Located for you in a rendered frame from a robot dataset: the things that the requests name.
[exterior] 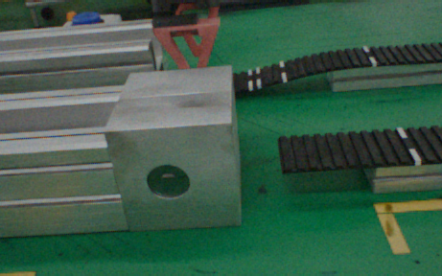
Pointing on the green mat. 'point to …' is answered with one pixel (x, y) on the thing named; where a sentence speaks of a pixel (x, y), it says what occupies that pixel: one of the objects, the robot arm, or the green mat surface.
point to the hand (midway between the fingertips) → (197, 62)
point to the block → (176, 149)
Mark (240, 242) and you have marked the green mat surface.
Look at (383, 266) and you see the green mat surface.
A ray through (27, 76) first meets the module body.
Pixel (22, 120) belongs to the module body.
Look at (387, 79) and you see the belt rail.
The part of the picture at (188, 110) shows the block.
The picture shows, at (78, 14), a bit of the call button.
